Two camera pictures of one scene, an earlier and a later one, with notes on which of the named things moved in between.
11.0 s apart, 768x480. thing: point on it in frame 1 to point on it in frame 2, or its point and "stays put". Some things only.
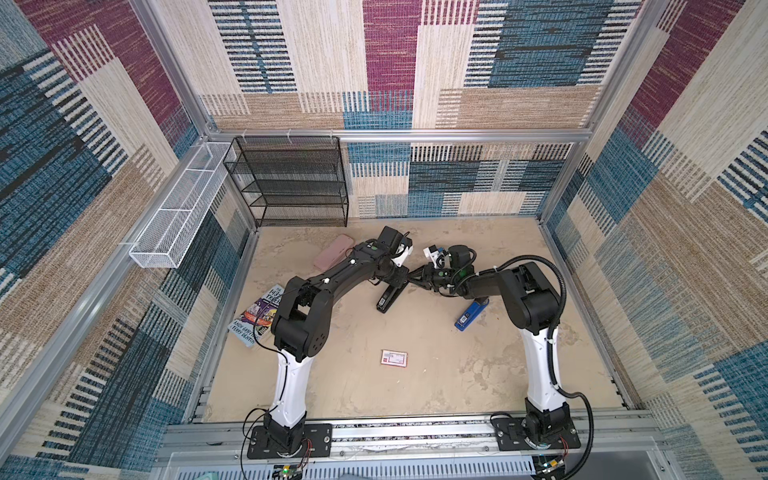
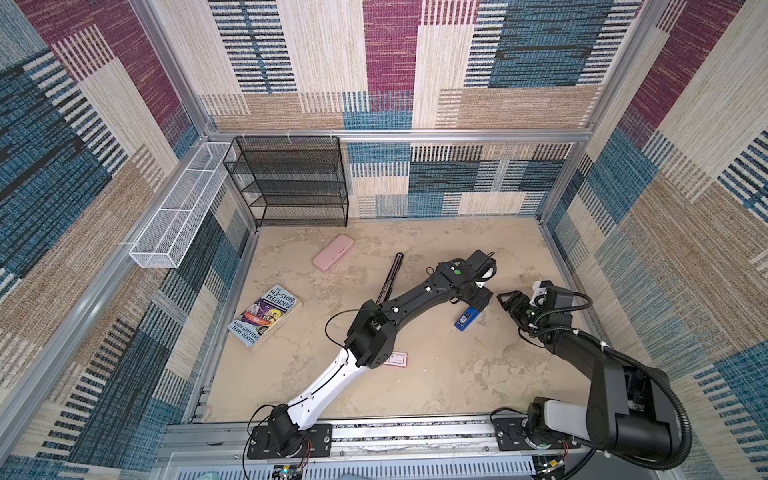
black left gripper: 402,274 to 481,299
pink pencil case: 334,252 stays put
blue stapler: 472,314 stays put
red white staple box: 394,358 stays put
